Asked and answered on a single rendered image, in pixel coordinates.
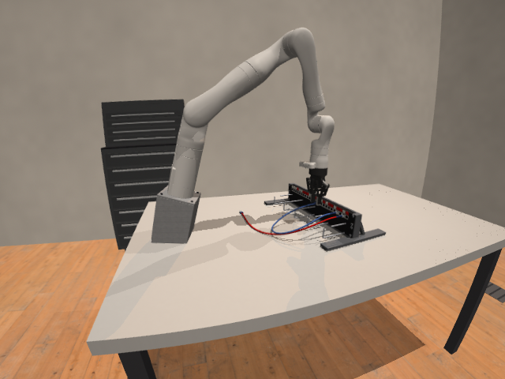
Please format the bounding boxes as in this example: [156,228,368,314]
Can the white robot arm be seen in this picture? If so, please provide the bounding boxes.
[168,28,335,198]

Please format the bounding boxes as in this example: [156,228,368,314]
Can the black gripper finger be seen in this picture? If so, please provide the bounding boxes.
[306,178,316,203]
[315,180,330,205]

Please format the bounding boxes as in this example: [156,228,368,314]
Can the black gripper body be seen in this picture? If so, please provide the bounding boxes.
[309,168,327,189]

